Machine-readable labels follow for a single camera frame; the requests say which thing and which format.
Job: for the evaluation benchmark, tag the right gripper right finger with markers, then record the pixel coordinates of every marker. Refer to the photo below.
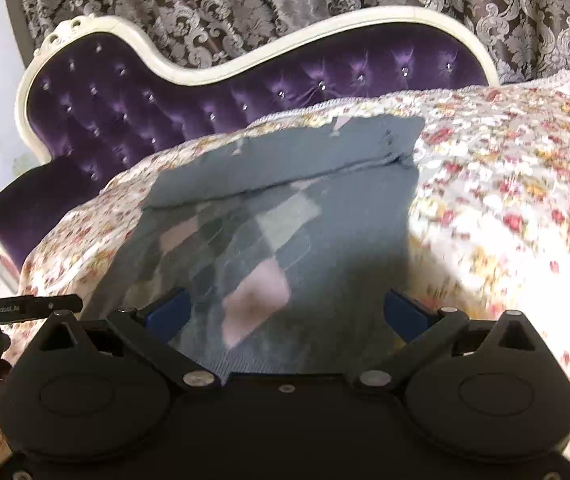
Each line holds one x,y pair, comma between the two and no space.
425,334

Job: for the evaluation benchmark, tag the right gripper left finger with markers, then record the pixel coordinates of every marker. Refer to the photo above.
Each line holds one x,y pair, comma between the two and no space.
148,331

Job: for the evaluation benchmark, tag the grey argyle sweater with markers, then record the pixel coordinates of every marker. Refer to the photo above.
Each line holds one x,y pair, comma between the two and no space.
286,244

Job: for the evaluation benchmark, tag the floral bed cover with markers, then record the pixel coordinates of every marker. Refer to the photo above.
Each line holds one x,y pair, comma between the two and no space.
489,225

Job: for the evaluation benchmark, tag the purple tufted headboard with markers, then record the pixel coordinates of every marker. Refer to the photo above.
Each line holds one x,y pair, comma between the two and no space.
98,96

